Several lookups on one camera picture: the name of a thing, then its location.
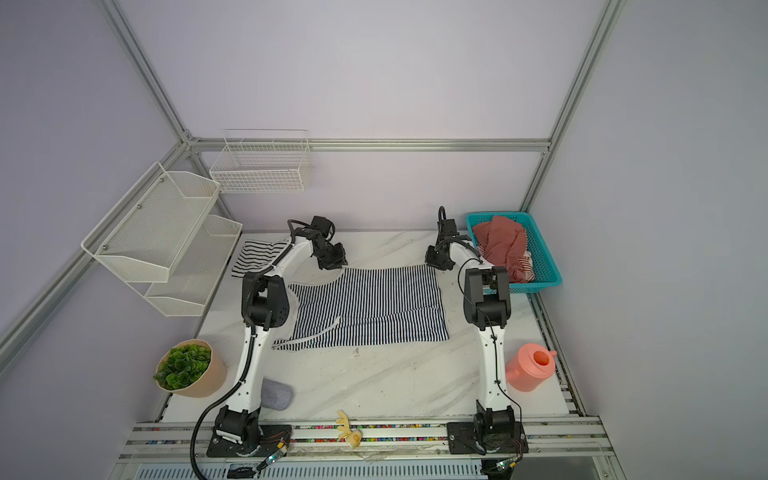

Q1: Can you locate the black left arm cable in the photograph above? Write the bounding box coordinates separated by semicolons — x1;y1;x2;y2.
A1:
188;335;256;480

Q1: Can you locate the black white striped tank top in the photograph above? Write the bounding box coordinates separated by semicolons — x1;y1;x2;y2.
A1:
231;239;290;278

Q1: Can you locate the navy striped tank top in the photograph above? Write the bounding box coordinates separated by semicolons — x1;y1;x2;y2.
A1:
273;265;449;351

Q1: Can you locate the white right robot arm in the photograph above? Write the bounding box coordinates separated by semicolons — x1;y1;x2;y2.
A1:
425;209;516;438

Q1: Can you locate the potted green plant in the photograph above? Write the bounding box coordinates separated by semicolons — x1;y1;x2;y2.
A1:
153;339;227;398

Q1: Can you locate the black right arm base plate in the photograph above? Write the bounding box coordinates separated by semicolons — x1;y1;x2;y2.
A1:
446;411;529;455

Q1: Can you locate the red tank top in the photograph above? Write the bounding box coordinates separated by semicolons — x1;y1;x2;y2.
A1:
472;216;529;283

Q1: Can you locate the aluminium frame rail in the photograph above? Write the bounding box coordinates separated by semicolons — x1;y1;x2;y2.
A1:
190;138;551;153

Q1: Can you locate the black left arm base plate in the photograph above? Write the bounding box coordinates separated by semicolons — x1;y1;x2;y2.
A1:
206;423;293;458

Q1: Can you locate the teal plastic basket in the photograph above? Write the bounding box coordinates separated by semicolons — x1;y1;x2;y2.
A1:
465;212;562;294

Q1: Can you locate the white mesh two-tier shelf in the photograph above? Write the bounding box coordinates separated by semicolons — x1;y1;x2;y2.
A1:
81;163;242;317

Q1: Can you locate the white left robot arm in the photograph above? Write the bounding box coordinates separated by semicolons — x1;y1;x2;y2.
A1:
216;216;347;443

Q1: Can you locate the red white striped garment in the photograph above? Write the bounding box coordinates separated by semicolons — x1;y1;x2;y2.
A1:
520;250;535;283

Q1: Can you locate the white wire wall basket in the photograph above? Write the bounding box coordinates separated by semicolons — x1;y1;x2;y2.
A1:
209;129;314;194

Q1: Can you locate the grey felt pouch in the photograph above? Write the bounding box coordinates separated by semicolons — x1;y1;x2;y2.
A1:
261;378;294;411

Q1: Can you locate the yellow banana toy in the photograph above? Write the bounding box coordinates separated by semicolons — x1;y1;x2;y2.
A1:
335;410;363;449

